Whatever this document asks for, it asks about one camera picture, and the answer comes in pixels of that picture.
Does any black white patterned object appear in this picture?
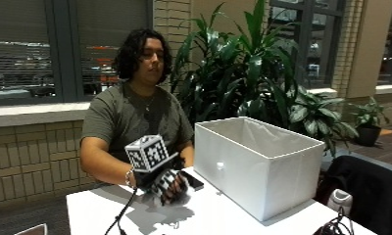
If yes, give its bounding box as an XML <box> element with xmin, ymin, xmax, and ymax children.
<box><xmin>153</xmin><ymin>168</ymin><xmax>189</xmax><ymax>206</ymax></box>

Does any black phone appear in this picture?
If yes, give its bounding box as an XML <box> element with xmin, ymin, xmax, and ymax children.
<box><xmin>181</xmin><ymin>170</ymin><xmax>205</xmax><ymax>192</ymax></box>

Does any white marker cube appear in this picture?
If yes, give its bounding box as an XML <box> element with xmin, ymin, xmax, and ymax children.
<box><xmin>124</xmin><ymin>134</ymin><xmax>169</xmax><ymax>173</ymax></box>

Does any white fabric storage box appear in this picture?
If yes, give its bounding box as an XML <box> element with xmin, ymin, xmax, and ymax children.
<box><xmin>192</xmin><ymin>116</ymin><xmax>326</xmax><ymax>223</ymax></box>

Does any person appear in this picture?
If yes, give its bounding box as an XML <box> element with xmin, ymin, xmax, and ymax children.
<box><xmin>78</xmin><ymin>28</ymin><xmax>196</xmax><ymax>190</ymax></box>

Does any white plastic device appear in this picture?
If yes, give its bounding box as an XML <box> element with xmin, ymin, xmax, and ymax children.
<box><xmin>326</xmin><ymin>188</ymin><xmax>354</xmax><ymax>216</ymax></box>

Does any broad-leaf green plant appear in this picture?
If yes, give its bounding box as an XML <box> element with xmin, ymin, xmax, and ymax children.
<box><xmin>286</xmin><ymin>83</ymin><xmax>359</xmax><ymax>159</ymax></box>

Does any stone window ledge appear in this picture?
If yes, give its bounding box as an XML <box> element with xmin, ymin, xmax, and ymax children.
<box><xmin>0</xmin><ymin>101</ymin><xmax>92</xmax><ymax>129</ymax></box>

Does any tall green leafy plant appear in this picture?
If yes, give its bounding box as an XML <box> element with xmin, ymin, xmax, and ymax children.
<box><xmin>168</xmin><ymin>0</ymin><xmax>302</xmax><ymax>131</ymax></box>

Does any black jacket on chair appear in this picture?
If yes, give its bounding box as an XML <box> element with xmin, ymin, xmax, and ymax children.
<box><xmin>313</xmin><ymin>154</ymin><xmax>392</xmax><ymax>235</ymax></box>

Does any black plant pot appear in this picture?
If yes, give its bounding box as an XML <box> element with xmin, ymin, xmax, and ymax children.
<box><xmin>355</xmin><ymin>124</ymin><xmax>383</xmax><ymax>148</ymax></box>

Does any small potted plant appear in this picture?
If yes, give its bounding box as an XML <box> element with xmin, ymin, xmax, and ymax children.
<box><xmin>349</xmin><ymin>95</ymin><xmax>392</xmax><ymax>129</ymax></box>

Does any silver bracelet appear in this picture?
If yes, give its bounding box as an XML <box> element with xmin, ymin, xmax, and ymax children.
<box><xmin>124</xmin><ymin>166</ymin><xmax>136</xmax><ymax>189</ymax></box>

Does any black glove cable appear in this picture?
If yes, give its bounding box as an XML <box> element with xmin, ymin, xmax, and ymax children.
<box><xmin>102</xmin><ymin>187</ymin><xmax>138</xmax><ymax>235</ymax></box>

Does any thin necklace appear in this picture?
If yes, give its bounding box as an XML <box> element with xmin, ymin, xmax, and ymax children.
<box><xmin>129</xmin><ymin>87</ymin><xmax>160</xmax><ymax>113</ymax></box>

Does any bundle of black cables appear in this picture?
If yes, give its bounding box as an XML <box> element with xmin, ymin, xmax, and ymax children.
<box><xmin>311</xmin><ymin>207</ymin><xmax>357</xmax><ymax>235</ymax></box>

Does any dark window frame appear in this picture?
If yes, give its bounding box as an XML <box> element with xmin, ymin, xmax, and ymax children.
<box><xmin>0</xmin><ymin>0</ymin><xmax>154</xmax><ymax>108</ymax></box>

